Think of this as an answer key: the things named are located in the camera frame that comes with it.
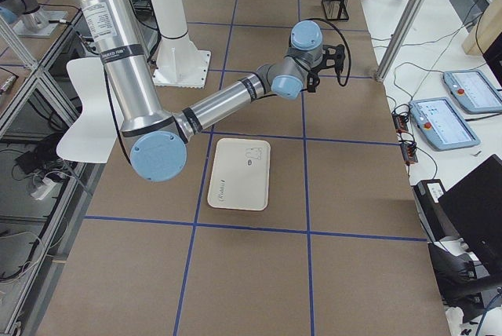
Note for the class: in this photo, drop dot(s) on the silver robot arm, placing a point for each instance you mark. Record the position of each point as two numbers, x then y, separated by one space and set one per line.
157 138

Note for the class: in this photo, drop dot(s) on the cream rectangular tray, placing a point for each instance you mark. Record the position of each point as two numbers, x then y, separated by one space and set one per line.
240 175

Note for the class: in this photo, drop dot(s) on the brown paper table mat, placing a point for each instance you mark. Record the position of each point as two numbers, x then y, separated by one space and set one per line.
291 217

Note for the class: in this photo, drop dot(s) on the white plastic chair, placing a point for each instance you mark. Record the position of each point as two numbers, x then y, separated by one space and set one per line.
92 136

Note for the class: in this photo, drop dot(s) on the near blue teach pendant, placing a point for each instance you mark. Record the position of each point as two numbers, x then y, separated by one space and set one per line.
442 125

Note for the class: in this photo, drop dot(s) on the blue teach pendant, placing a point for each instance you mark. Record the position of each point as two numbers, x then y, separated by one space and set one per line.
442 125
473 91

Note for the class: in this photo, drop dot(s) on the far blue teach pendant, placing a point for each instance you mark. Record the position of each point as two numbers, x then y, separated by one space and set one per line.
473 91

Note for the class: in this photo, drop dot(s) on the black laptop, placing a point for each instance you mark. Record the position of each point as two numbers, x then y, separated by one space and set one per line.
473 205

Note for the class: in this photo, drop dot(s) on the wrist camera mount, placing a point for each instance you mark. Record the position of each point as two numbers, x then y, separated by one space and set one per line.
333 57

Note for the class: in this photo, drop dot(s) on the black wire cup rack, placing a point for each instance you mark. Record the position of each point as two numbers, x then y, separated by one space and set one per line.
335 10

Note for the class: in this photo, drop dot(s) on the aluminium frame post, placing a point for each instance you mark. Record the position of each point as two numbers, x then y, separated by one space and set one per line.
397 40

